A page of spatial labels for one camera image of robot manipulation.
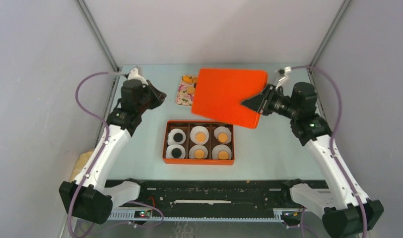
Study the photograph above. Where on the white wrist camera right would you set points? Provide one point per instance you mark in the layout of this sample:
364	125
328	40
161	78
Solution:
282	76

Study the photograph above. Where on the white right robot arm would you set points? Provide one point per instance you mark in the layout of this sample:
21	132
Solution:
347	209

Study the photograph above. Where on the orange box lid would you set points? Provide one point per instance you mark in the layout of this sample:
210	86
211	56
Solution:
220	92

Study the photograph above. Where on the white paper cup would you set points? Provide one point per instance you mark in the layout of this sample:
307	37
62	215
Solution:
220	147
169	149
221	129
195	147
197	129
170	140

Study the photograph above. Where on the floral serving tray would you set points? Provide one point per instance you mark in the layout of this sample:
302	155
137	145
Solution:
183	98

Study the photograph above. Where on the aluminium frame post right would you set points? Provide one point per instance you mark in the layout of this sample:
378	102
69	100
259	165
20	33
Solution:
340	14

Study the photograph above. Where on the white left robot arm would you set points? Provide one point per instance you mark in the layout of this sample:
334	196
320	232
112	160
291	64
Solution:
87	197

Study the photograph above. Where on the aluminium frame post left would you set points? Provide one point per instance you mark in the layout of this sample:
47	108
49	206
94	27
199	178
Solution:
96	32

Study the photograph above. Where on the black sandwich cookie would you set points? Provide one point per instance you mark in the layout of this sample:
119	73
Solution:
176	153
178	137

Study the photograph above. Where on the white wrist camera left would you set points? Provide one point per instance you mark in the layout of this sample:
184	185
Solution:
136	74

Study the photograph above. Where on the round yellow biscuit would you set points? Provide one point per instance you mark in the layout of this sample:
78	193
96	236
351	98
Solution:
223	138
199	154
190	90
200	137
223	155

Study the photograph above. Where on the orange cookie box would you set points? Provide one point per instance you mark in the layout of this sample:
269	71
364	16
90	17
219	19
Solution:
186	126

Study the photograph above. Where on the aluminium frame post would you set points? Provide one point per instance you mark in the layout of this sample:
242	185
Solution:
340	14
96	32

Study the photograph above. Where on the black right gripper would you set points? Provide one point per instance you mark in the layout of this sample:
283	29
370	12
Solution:
260	103

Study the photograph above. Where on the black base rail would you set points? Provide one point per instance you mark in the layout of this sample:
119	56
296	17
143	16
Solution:
208	200

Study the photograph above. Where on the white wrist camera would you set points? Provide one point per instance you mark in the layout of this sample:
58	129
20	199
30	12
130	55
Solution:
136	74
282	76

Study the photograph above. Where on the orange fish cookie left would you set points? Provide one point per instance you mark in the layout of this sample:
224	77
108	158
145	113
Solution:
187	79

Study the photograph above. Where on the round yellow biscuit bottom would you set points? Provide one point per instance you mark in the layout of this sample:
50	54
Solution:
223	155

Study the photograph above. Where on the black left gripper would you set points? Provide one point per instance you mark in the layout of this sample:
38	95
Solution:
159	96

